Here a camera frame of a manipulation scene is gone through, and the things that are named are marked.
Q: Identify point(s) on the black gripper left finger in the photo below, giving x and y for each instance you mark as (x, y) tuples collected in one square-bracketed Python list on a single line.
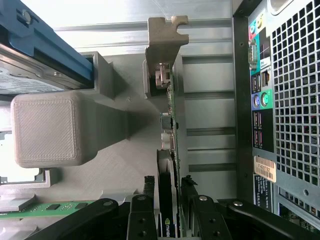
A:
[(142, 220)]

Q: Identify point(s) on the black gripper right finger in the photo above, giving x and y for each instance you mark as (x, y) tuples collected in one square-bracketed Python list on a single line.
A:
[(207, 220)]

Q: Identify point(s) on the green RAM stick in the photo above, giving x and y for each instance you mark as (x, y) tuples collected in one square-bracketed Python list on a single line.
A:
[(62, 207)]

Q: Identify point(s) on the grey printed parts rack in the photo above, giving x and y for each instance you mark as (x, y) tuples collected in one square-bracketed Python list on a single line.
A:
[(45, 130)]

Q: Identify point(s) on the silver CPU chip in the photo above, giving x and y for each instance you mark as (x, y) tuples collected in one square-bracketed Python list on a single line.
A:
[(15, 175)]

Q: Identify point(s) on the open black PC case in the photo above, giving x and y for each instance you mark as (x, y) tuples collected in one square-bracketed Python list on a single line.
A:
[(295, 100)]

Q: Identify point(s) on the hard disk in blue caddy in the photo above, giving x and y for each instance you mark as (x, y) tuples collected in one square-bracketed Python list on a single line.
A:
[(37, 62)]

